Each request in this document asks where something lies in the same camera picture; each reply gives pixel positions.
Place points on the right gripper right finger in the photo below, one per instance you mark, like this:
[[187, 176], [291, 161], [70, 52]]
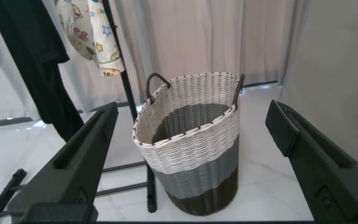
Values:
[[331, 180]]

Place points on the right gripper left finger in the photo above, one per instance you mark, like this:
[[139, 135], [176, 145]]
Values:
[[64, 180]]

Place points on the cream printed garment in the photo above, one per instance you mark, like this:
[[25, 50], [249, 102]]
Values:
[[104, 53]]

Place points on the black garment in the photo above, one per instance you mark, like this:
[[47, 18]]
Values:
[[33, 40]]

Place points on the black clothes rack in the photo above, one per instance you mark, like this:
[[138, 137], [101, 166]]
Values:
[[126, 84]]

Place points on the white laundry basket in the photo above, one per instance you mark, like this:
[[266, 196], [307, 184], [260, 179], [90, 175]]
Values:
[[191, 149]]

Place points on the white curtain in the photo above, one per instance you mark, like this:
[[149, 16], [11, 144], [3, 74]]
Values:
[[182, 37]]

